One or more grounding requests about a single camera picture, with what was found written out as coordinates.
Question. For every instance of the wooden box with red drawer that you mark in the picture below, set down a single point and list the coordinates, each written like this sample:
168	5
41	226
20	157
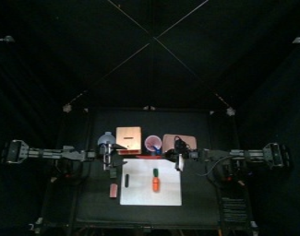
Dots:
129	138

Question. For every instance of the red plastic cup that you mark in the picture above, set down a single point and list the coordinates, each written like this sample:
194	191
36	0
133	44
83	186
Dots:
153	142

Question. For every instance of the light blue toy pot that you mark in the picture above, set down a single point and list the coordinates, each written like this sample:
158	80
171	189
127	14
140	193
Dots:
107	138

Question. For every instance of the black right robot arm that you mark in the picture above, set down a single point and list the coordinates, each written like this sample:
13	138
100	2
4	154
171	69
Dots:
247	153

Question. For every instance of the red white striped block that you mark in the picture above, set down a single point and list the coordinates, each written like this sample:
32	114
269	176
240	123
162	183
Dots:
113	190

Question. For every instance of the black label with white text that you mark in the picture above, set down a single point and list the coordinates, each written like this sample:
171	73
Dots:
235	212

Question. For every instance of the white cutting board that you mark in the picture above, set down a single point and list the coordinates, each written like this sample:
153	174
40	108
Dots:
140	190

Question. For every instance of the toy carrot piece with leaves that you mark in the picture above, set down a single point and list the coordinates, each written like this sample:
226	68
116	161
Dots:
156	179

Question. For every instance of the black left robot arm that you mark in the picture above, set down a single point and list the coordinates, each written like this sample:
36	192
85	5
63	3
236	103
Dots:
49	152

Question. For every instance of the blue plastic spoon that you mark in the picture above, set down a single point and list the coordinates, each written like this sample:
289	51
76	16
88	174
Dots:
158	150

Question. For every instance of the orange toy carrot tip piece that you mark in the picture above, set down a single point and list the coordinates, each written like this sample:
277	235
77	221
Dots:
156	187

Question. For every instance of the pink plastic tray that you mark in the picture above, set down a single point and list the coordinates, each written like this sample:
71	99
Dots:
191	141

